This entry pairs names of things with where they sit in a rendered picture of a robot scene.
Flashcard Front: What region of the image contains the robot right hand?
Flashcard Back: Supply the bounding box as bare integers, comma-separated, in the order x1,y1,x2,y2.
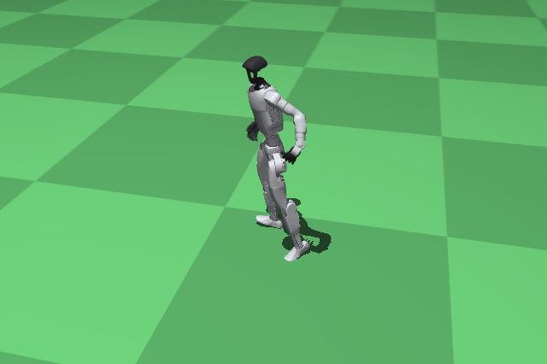
247,119,259,141

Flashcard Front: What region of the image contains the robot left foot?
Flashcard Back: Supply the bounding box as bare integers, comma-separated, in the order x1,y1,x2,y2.
284,240,309,261

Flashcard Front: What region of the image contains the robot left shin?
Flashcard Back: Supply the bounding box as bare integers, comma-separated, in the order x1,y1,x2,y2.
279,203,302,250

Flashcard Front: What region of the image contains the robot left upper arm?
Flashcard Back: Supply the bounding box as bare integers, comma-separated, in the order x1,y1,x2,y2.
264,91,306,125

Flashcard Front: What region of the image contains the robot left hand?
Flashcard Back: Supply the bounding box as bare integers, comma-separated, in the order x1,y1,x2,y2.
280,146,301,165

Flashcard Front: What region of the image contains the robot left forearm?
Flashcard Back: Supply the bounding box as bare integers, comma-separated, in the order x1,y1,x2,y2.
291,115,307,157

